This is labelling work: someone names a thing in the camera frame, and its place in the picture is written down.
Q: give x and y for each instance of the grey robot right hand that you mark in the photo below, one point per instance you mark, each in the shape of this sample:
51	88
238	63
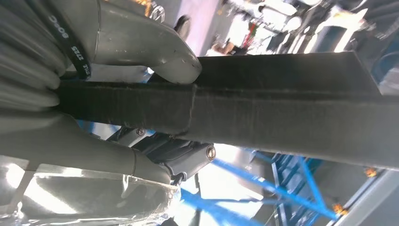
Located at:
131	40

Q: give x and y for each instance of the blue metal shelf rack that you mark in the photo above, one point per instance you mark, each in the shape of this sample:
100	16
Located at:
280	191

